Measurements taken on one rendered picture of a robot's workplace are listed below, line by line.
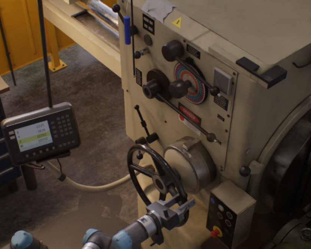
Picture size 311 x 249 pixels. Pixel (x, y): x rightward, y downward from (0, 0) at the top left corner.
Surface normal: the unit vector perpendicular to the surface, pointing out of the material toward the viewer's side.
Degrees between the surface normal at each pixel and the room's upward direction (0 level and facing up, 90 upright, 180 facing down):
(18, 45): 90
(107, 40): 0
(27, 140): 70
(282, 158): 54
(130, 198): 0
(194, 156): 21
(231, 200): 0
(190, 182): 87
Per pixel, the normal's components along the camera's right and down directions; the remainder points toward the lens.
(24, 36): 0.64, 0.53
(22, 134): 0.40, 0.34
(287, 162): -0.62, -0.07
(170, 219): 0.59, 0.22
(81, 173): 0.00, -0.73
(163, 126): -0.77, 0.43
